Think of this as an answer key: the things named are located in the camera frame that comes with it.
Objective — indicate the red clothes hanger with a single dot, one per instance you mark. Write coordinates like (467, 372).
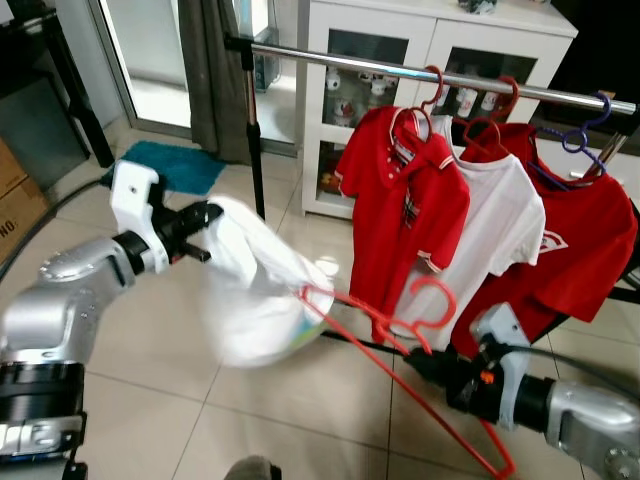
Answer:
(441, 88)
(515, 100)
(432, 282)

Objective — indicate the brown cardboard box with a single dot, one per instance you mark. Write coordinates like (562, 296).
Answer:
(20, 200)

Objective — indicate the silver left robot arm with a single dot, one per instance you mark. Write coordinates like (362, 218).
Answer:
(60, 310)

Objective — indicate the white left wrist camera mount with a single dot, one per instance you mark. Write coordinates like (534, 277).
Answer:
(135, 195)

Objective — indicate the red T-shirt white print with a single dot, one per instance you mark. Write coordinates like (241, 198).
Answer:
(590, 250)

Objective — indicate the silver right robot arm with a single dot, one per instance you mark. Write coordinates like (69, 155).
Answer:
(590, 425)

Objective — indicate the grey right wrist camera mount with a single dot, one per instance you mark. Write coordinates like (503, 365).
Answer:
(497, 330)

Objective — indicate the white T-shirt green print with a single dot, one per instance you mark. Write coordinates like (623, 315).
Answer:
(260, 290)

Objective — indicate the white glass-door cabinet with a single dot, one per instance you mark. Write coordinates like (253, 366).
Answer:
(440, 35)

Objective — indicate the purple clothes hanger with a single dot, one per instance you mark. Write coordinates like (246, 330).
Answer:
(607, 108)

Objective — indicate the plain white T-shirt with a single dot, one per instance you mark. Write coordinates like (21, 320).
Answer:
(500, 220)

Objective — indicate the silver clothes rack rail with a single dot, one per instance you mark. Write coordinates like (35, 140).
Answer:
(450, 78)

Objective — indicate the teal floor mat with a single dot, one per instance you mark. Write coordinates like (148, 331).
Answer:
(170, 165)

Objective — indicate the grey curtain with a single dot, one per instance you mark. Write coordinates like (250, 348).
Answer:
(215, 70)

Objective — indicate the black clothes rack post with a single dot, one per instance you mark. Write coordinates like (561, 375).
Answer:
(252, 130)

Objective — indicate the red polo shirt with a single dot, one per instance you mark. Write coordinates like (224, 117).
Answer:
(400, 210)

